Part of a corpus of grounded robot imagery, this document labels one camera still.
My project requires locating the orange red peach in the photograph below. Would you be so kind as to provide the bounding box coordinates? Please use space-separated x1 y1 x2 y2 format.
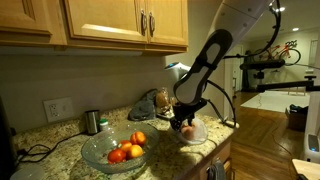
129 131 148 147
118 139 133 153

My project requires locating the large glass bowl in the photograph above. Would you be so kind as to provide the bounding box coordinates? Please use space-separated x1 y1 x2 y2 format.
80 121 161 175

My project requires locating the white floor rug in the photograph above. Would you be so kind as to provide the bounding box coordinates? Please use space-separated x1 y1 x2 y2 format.
240 90 312 114

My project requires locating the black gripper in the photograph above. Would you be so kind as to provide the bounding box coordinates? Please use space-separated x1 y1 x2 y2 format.
169 98 208 132

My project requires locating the small dark tray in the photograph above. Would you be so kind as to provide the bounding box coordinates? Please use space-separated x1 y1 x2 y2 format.
155 112 176 121

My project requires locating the dark box on floor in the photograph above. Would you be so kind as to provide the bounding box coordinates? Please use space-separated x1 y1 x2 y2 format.
285 103 310 132

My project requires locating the pale yellow peach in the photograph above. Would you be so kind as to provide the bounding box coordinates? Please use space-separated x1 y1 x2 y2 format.
181 124 198 141

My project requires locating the light wooden board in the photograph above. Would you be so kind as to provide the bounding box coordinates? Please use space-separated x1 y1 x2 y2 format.
291 158 320 180

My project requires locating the round glass lid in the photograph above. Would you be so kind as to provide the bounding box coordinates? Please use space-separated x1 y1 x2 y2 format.
9 163 45 180

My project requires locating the grey striped hanging towel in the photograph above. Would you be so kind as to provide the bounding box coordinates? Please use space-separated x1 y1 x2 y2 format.
206 159 228 180

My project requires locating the white bottle green cap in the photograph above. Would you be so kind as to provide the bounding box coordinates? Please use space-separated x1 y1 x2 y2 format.
99 118 110 132

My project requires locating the black power cable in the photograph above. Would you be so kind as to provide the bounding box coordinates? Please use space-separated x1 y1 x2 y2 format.
16 131 88 164

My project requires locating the yellow orange peach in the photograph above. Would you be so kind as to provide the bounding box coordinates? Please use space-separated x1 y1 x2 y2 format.
126 144 145 160

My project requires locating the clear bag of bread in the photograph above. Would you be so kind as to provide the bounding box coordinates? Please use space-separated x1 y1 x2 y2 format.
155 87 176 116

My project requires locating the black kitchen appliance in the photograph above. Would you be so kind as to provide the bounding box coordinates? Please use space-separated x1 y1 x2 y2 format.
0 96 18 172

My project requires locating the wooden drawer front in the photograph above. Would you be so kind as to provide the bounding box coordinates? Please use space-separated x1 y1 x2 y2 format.
213 141 233 166

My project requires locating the black stereo camera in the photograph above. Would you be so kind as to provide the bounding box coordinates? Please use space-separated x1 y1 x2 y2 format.
239 58 287 72

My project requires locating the red bicycle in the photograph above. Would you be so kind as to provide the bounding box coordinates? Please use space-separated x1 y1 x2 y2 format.
251 39 302 66

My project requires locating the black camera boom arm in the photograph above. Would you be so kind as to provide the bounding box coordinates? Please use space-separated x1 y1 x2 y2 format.
255 75 320 93

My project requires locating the dark cabinet door handle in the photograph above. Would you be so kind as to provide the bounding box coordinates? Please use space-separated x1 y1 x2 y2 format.
148 11 156 38
140 9 148 37

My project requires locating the crumpled grey cloth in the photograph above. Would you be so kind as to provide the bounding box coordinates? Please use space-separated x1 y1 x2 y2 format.
127 88 160 122

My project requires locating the stainless steel cup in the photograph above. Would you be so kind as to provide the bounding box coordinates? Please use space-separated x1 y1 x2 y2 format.
84 109 101 136

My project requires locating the white wall outlet plate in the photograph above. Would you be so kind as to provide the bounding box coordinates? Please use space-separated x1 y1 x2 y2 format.
43 96 75 124

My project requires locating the white appliance with blue light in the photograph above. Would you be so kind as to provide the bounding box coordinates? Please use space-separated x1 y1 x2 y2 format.
300 133 320 164

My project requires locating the deep red peach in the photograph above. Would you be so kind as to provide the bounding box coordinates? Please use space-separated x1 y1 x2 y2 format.
107 148 128 164

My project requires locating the clear plastic bag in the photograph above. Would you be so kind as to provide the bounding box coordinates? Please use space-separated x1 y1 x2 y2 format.
174 117 209 146

